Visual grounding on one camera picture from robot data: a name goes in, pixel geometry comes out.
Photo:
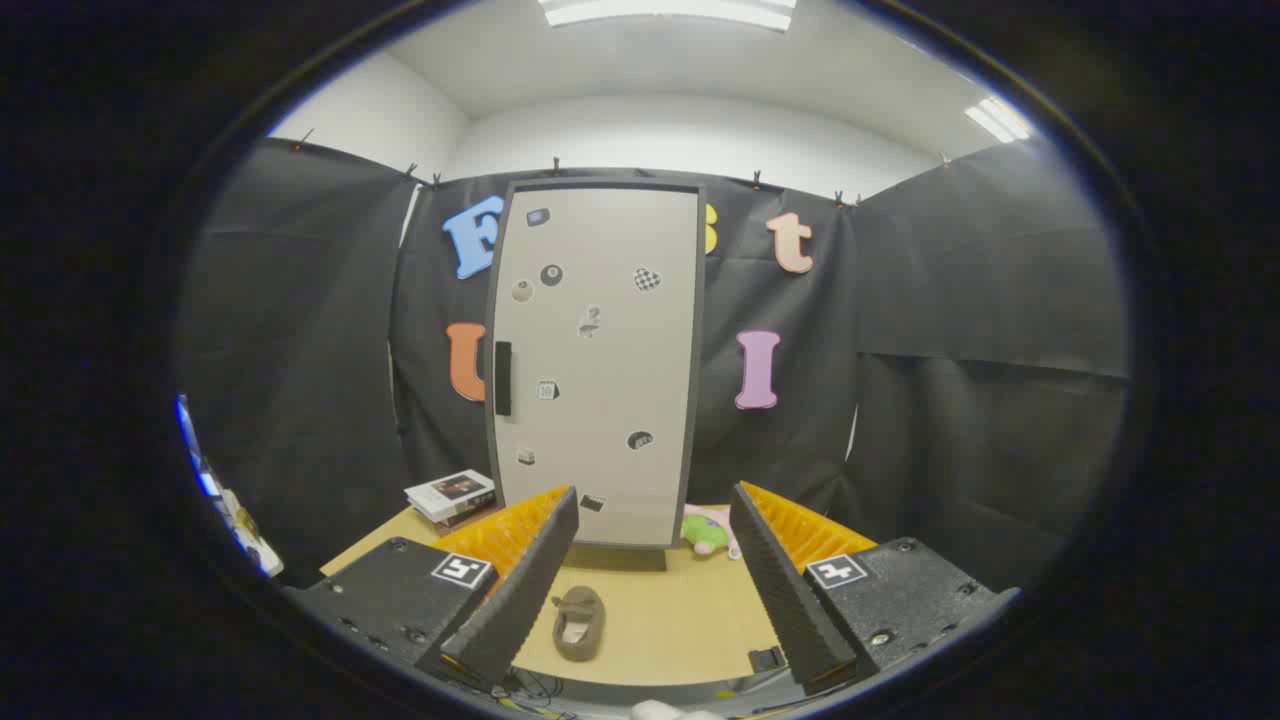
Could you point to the black backdrop cloth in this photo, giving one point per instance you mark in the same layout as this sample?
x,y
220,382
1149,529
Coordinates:
x,y
950,300

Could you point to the green and pink plush toy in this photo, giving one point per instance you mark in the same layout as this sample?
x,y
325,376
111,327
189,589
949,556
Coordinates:
x,y
705,535

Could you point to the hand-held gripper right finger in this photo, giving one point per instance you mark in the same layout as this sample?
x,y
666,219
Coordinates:
x,y
790,600

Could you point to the dark grey shoe cabinet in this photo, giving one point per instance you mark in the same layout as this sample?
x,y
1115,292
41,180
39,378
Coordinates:
x,y
620,560

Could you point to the light grey shoe cabinet door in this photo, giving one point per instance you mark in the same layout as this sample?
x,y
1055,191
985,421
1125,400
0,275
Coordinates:
x,y
600,400

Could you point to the dark book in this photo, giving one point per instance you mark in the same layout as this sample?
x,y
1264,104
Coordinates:
x,y
470,518

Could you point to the brown fuzzy shoe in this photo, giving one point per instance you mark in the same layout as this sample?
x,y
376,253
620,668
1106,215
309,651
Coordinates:
x,y
580,605

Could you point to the blue and white screen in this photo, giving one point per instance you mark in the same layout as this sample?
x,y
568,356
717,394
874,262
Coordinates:
x,y
190,430

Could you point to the long ceiling light panel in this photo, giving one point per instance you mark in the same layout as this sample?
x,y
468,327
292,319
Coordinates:
x,y
660,10

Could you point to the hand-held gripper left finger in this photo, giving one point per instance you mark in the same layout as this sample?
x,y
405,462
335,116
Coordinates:
x,y
520,600

